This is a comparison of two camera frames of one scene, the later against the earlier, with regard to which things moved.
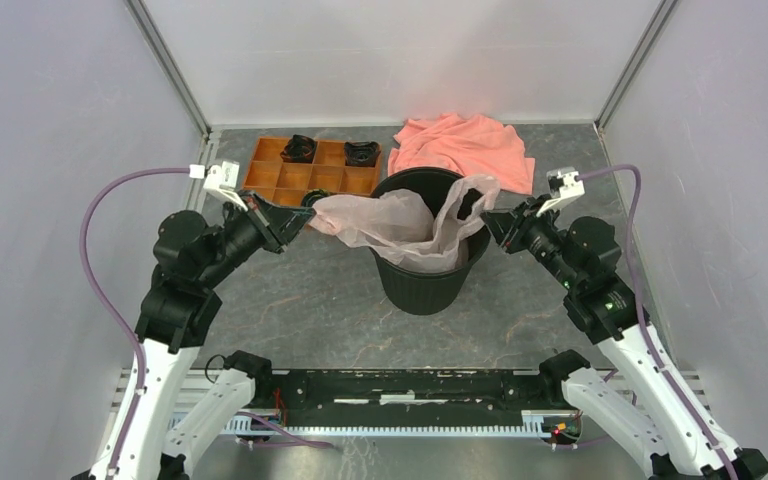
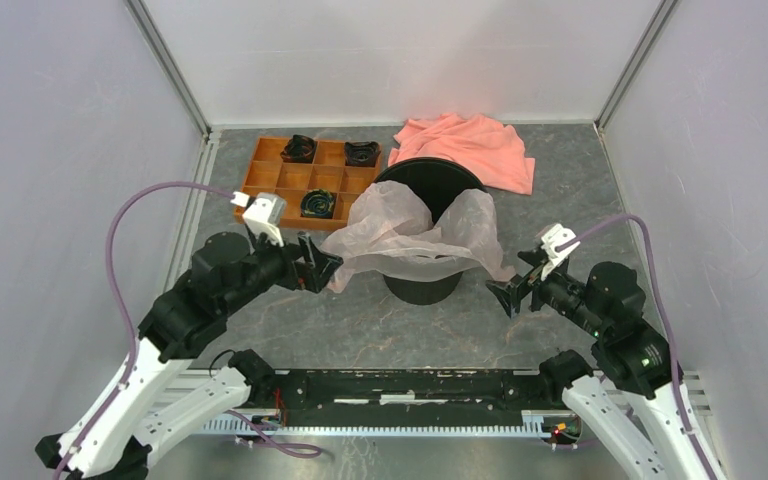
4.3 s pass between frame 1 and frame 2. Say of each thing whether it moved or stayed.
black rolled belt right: stayed
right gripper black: moved
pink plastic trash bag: moved
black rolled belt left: stayed
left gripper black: moved
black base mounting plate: stayed
